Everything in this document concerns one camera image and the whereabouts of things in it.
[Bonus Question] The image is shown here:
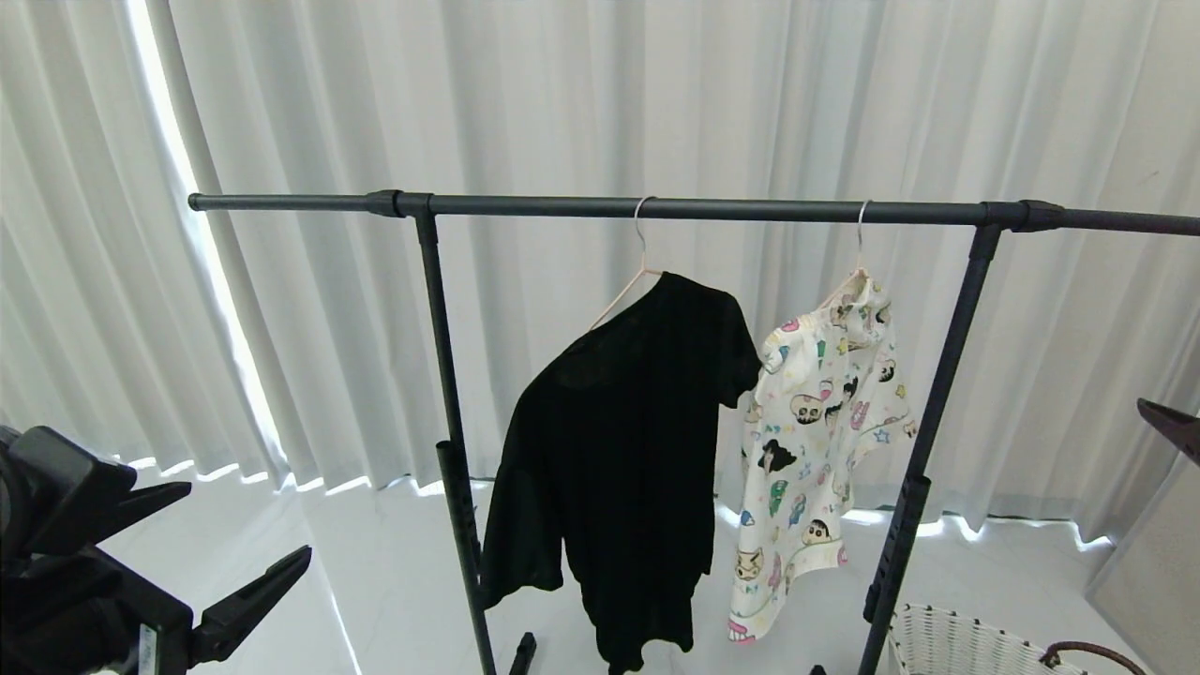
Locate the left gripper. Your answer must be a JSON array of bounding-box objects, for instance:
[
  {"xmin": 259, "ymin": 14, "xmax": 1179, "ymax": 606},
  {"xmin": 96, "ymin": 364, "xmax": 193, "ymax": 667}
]
[{"xmin": 0, "ymin": 481, "xmax": 313, "ymax": 675}]

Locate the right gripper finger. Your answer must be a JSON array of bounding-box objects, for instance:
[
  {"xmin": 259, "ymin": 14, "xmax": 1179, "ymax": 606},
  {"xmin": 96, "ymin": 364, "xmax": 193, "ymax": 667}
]
[{"xmin": 1136, "ymin": 397, "xmax": 1200, "ymax": 468}]

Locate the cream printed garment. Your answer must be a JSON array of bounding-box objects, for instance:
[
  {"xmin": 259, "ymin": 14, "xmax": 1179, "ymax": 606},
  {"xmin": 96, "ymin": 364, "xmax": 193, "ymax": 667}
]
[{"xmin": 728, "ymin": 270, "xmax": 919, "ymax": 645}]

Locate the pink clothes hanger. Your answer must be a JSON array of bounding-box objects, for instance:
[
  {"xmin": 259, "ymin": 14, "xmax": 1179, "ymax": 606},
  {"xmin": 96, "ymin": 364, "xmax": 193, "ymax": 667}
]
[
  {"xmin": 588, "ymin": 196, "xmax": 665, "ymax": 332},
  {"xmin": 823, "ymin": 199, "xmax": 875, "ymax": 308}
]

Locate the black sleeveless top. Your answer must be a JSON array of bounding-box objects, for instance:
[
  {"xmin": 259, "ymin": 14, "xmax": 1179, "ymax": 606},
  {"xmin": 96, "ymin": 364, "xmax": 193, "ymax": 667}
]
[{"xmin": 478, "ymin": 272, "xmax": 763, "ymax": 675}]

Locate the white laundry basket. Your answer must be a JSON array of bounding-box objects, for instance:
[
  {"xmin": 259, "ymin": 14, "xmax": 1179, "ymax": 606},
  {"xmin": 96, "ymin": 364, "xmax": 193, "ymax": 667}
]
[{"xmin": 886, "ymin": 605, "xmax": 1152, "ymax": 675}]

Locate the black clothes rack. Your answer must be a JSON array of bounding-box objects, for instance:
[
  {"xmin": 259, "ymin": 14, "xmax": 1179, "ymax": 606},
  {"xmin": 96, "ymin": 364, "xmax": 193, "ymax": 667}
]
[{"xmin": 187, "ymin": 190, "xmax": 1200, "ymax": 675}]

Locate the white curtain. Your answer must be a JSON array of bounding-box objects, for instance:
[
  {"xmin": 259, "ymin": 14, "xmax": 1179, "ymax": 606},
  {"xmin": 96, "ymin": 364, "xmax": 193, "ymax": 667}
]
[{"xmin": 0, "ymin": 0, "xmax": 1200, "ymax": 549}]

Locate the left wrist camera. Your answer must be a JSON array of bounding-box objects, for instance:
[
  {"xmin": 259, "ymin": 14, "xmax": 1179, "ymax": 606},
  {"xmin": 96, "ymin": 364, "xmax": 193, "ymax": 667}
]
[{"xmin": 0, "ymin": 425, "xmax": 140, "ymax": 559}]

